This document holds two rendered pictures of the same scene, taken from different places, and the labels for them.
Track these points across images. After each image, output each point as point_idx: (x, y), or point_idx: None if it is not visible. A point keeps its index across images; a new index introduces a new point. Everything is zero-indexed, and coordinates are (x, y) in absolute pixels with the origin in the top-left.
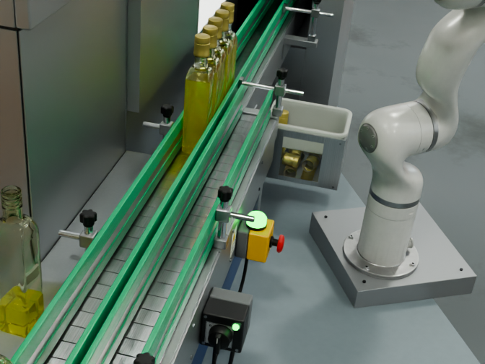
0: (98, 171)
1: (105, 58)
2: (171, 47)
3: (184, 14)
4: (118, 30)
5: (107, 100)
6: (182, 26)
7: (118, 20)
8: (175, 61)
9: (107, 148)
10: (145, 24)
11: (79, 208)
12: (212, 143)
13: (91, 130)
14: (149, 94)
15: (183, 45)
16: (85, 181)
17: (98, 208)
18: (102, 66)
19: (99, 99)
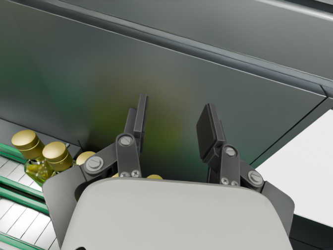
0: (34, 125)
1: (10, 67)
2: (142, 149)
3: (186, 152)
4: (28, 62)
5: (30, 98)
6: (178, 156)
7: (24, 52)
8: (156, 164)
9: (44, 124)
10: (55, 85)
11: (12, 121)
12: (2, 193)
13: (8, 96)
14: (87, 141)
15: (181, 169)
16: (15, 116)
17: (11, 131)
18: (6, 69)
19: (14, 89)
